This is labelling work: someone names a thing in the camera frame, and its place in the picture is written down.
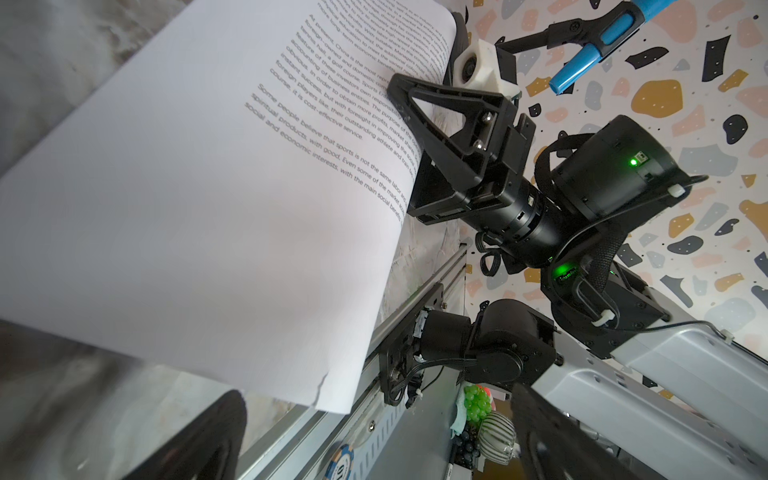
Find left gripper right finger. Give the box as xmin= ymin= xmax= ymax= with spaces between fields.
xmin=511 ymin=383 xmax=641 ymax=479

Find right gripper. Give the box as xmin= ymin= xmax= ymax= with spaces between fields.
xmin=387 ymin=74 xmax=572 ymax=267

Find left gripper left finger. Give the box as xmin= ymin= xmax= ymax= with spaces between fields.
xmin=126 ymin=390 xmax=247 ymax=480

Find paper with printed text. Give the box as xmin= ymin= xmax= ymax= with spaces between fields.
xmin=1 ymin=1 xmax=456 ymax=413

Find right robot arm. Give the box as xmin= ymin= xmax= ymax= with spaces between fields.
xmin=379 ymin=74 xmax=767 ymax=479

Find striped toy melon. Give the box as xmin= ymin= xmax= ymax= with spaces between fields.
xmin=477 ymin=411 xmax=519 ymax=465

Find green toy grapes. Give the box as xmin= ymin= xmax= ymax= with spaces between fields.
xmin=463 ymin=385 xmax=493 ymax=426

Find blue toy microphone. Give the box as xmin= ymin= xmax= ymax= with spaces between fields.
xmin=549 ymin=0 xmax=674 ymax=95

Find poker chip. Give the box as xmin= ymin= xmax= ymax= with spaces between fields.
xmin=323 ymin=444 xmax=354 ymax=480

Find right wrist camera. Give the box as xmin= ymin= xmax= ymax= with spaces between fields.
xmin=452 ymin=39 xmax=521 ymax=100

